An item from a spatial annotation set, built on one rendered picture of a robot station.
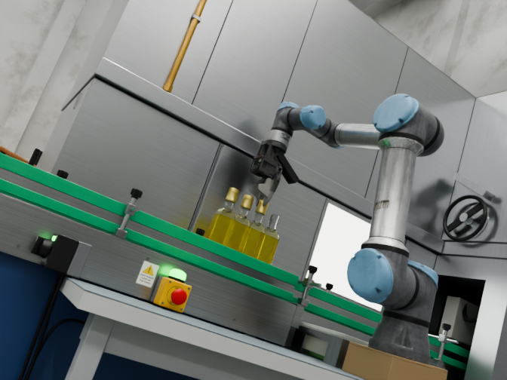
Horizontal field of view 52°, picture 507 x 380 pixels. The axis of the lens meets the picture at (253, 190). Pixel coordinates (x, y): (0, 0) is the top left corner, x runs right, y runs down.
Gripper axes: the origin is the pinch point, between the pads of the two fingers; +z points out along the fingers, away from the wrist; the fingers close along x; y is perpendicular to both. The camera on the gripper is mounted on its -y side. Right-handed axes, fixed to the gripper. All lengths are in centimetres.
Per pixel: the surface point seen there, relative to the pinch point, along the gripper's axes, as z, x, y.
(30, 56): -259, -788, 94
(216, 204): 4.3, -11.8, 10.3
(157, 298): 39, 20, 31
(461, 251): -19, -3, -100
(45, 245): 36, 22, 61
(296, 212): -5.5, -11.9, -20.5
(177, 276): 32.3, 21.3, 27.9
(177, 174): -0.1, -14.8, 26.0
